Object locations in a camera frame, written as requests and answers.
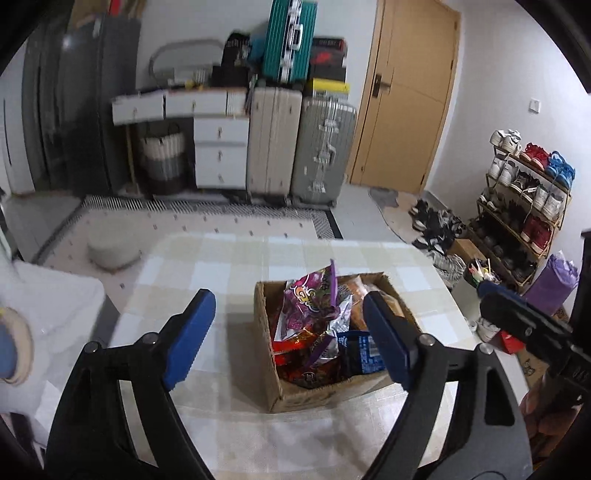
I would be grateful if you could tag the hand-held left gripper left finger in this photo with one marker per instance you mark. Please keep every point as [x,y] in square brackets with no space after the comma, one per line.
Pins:
[191,339]

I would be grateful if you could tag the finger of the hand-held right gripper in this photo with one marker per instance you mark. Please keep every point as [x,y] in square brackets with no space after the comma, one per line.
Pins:
[491,290]
[517,323]

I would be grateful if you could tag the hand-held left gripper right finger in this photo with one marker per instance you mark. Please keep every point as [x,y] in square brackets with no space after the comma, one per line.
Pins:
[385,341]

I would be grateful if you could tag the blue cookie packet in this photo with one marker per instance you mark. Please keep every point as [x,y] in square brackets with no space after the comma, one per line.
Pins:
[358,353]

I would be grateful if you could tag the white purple-trimmed snack packet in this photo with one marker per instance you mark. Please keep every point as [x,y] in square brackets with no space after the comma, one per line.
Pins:
[333,341]

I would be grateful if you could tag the orange bread packet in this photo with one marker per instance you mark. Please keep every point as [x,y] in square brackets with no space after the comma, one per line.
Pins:
[355,288]

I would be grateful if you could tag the red black-striped snack packet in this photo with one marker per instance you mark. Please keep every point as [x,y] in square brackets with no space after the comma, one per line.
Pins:
[309,376]

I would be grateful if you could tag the purple pink snack packet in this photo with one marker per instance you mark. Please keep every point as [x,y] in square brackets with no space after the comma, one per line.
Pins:
[309,300]

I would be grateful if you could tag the small red snack packet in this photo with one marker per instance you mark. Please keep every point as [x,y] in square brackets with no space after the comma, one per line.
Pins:
[295,345]

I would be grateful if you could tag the cardboard box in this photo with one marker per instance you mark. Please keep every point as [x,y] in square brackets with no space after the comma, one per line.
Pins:
[314,399]

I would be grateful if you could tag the person's right hand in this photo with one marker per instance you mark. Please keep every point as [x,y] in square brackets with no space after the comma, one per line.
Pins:
[547,424]

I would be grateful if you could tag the red paper bag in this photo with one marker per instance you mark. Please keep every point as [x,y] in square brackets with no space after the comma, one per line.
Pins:
[508,344]

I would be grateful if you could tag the brown cardboard carton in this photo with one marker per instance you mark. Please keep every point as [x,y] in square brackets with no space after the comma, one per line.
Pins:
[466,250]

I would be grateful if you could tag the purple bag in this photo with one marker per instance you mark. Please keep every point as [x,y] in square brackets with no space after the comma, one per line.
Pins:
[551,286]

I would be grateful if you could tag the pile of assorted shoes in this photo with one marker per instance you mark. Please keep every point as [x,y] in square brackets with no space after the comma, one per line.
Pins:
[434,226]

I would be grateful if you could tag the beige round doormat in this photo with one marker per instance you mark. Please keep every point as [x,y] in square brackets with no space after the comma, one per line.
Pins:
[399,221]

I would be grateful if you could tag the round beige pouf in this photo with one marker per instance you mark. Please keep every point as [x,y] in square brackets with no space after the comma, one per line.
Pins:
[115,251]

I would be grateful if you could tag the beige patterned rug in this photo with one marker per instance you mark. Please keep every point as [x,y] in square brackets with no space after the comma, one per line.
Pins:
[207,219]

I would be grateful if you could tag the wooden shoe rack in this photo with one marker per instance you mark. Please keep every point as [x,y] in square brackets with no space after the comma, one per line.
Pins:
[540,171]

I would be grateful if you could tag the white plastic bin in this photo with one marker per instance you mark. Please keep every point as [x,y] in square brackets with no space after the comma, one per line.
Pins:
[60,300]

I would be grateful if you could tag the rows of sneakers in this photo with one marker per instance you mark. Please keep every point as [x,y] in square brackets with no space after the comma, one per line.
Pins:
[535,154]

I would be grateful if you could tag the grey floor mat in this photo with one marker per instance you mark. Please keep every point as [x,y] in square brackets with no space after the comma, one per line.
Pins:
[383,197]

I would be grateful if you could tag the woven laundry basket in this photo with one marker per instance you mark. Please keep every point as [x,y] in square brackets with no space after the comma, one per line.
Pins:
[161,161]

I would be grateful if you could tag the white drawer desk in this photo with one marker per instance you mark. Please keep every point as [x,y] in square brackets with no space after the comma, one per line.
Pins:
[219,152]

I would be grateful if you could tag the silver suitcase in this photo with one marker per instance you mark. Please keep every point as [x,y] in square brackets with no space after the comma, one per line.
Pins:
[323,147]

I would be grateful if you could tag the beige suitcase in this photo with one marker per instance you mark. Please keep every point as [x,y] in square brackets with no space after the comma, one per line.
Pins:
[272,143]

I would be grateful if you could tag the wooden door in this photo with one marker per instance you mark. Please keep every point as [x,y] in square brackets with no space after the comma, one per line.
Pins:
[406,69]

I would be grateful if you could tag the dark grey fridge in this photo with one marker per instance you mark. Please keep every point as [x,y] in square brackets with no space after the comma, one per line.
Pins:
[97,106]

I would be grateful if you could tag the white wardrobe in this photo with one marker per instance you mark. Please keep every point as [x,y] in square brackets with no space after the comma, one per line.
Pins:
[16,147]

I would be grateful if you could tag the small white basket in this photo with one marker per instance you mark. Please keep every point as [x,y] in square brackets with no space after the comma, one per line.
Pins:
[201,76]

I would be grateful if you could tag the plain black shoe box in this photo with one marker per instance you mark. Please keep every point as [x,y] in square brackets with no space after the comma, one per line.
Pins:
[327,72]

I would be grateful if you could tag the oval mirror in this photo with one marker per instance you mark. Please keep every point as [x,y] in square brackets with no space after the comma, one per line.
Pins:
[154,60]

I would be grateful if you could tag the black bag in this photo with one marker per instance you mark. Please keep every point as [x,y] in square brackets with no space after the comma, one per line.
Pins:
[235,60]

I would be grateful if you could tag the red black shoe box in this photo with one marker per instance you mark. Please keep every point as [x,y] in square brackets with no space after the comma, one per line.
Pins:
[328,57]

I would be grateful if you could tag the flat black shoe box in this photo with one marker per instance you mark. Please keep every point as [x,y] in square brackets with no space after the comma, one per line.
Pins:
[328,44]

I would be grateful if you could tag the teal suitcase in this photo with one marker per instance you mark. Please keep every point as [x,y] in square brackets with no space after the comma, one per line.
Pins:
[288,41]

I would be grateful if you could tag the red container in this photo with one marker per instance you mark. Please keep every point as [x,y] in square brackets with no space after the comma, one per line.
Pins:
[116,7]

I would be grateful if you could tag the large cardboard sheet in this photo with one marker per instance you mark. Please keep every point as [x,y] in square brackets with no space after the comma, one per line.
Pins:
[92,9]

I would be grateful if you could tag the wall light switch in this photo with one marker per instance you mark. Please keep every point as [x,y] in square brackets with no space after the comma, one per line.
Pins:
[534,105]

